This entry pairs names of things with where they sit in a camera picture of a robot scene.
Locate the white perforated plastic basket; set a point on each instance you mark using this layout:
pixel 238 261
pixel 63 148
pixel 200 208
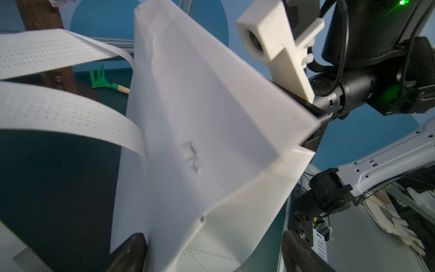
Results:
pixel 16 256

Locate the green toy rake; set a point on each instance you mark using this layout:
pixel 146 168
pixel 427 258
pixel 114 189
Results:
pixel 98 80

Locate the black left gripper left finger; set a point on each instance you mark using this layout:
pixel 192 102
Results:
pixel 129 256

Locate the front aluminium mounting rail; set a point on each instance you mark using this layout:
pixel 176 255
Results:
pixel 359 244

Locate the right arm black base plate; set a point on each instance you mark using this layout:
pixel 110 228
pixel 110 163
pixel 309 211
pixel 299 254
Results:
pixel 301 214

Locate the white insulated delivery bag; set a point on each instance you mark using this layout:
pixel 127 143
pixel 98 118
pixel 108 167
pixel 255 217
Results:
pixel 210 148

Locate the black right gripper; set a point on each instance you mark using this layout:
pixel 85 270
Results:
pixel 331 103

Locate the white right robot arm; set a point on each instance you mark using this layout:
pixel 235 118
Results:
pixel 376 56

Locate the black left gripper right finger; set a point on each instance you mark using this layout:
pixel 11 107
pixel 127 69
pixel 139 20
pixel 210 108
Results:
pixel 299 257

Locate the right aluminium frame post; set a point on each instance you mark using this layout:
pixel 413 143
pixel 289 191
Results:
pixel 185 5

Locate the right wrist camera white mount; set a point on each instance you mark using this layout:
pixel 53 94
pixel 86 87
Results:
pixel 267 37

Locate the horizontal aluminium frame rail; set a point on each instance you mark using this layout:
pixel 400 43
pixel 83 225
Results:
pixel 127 45

